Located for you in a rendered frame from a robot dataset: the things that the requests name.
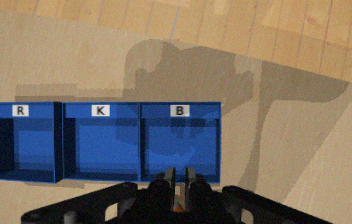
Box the blue three-compartment bin rack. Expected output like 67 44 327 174
0 102 221 184

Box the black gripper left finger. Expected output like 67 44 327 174
21 167 176 224

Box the orange aa battery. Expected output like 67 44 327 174
173 201 185 212

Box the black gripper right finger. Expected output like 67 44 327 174
185 168 333 224

